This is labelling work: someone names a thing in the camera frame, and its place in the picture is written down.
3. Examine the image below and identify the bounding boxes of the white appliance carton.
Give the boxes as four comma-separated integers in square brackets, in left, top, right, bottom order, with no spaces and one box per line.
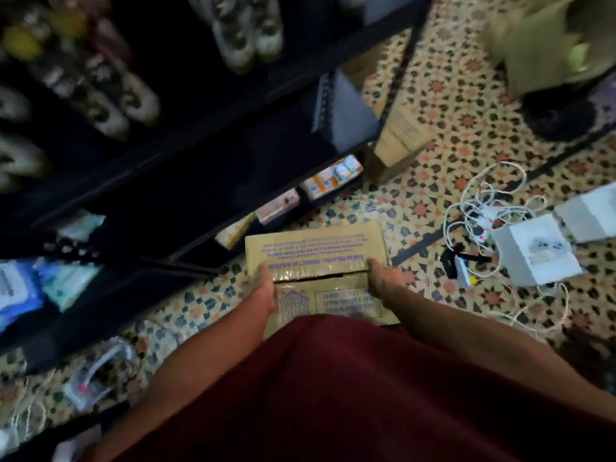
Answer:
[491,213,585,287]

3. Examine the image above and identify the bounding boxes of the long white cable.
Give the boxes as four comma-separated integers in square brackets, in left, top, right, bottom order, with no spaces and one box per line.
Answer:
[0,394,49,453]

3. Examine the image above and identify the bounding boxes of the person's right forearm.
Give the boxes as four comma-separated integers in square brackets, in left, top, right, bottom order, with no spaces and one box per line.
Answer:
[389,288,616,420]

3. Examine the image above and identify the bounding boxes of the white power adapter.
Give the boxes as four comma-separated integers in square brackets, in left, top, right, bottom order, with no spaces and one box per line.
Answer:
[454,257,479,289]

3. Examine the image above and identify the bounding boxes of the person's right hand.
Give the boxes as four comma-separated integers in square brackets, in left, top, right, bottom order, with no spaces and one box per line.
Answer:
[366,259,413,309]

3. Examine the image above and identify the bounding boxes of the row of yellow-capped coffee bottles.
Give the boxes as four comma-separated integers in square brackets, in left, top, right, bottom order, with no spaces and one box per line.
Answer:
[0,0,372,193]

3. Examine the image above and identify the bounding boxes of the stack of pink white boxes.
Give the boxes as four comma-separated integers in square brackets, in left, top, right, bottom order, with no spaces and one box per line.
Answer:
[255,188,302,225]

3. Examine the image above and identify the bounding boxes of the white power strip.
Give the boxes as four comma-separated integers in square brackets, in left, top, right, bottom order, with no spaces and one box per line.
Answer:
[466,207,506,237]

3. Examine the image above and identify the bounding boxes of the black shoe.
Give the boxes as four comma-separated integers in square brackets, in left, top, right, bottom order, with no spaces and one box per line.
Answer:
[520,86,616,142]

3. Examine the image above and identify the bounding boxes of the coiled white cable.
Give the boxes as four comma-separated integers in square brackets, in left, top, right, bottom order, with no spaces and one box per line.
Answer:
[443,160,574,341]

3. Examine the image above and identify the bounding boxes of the row of wet wipe packs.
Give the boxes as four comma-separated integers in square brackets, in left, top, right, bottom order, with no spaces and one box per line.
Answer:
[0,209,107,333]

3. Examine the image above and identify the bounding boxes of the brown cardboard box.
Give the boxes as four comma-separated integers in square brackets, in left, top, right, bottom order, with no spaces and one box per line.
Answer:
[244,221,400,341]

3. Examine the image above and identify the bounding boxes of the tissue packs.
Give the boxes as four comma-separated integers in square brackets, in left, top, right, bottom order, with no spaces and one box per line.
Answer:
[214,213,259,251]

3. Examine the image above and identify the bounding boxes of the person's maroon shirt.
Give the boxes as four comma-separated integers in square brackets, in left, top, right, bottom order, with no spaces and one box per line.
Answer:
[115,314,616,462]

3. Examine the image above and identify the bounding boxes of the row of orange blue packets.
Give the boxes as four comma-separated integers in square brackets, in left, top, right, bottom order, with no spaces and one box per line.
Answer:
[300,153,365,201]

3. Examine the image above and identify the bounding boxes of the person's left forearm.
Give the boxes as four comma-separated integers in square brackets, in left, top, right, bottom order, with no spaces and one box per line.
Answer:
[87,303,275,462]

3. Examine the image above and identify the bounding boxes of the person's left hand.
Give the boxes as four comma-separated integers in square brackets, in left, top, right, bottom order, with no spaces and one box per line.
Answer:
[248,264,280,318]

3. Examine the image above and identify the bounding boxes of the black metal shelf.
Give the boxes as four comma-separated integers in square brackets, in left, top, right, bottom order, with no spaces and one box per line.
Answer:
[0,245,223,376]
[0,0,434,275]

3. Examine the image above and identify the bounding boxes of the plain white carton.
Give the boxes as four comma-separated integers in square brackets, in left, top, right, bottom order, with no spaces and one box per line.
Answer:
[556,180,616,244]

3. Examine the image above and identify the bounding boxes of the black handheld clamp tool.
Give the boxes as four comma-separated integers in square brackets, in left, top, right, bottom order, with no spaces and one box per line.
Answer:
[439,243,492,280]

